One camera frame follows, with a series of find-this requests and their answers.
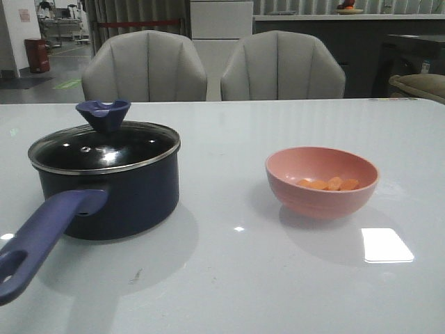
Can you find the grey curtain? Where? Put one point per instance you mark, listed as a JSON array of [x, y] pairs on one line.
[[134, 11]]

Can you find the black appliance box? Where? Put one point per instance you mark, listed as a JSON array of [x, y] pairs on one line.
[[404, 55]]

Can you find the red barrier belt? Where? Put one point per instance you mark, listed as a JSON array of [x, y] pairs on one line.
[[169, 22]]

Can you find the left grey upholstered chair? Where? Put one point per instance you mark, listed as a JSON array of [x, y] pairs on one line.
[[146, 66]]

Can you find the dark kitchen counter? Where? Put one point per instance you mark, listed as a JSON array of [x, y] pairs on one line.
[[354, 40]]

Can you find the pink bowl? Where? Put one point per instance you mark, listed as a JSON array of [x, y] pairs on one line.
[[286, 167]]

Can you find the white refrigerator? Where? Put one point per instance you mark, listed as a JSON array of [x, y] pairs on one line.
[[215, 28]]

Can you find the orange ham slice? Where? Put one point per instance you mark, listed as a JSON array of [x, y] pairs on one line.
[[305, 183], [318, 184], [349, 185], [334, 184]]

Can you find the red trash bin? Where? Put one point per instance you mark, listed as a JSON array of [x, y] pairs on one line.
[[37, 55]]

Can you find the dark blue saucepan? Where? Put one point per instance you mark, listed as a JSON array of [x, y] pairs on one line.
[[91, 207]]

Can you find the fruit plate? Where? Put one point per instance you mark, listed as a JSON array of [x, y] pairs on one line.
[[347, 7]]

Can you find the right grey upholstered chair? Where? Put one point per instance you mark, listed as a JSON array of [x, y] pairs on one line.
[[280, 65]]

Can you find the grey upholstered chair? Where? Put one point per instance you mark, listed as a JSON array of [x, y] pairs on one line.
[[146, 66], [280, 65]]

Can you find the glass pot lid blue knob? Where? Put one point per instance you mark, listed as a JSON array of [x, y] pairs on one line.
[[106, 144]]

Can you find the beige cushion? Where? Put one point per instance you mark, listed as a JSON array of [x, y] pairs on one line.
[[424, 86]]

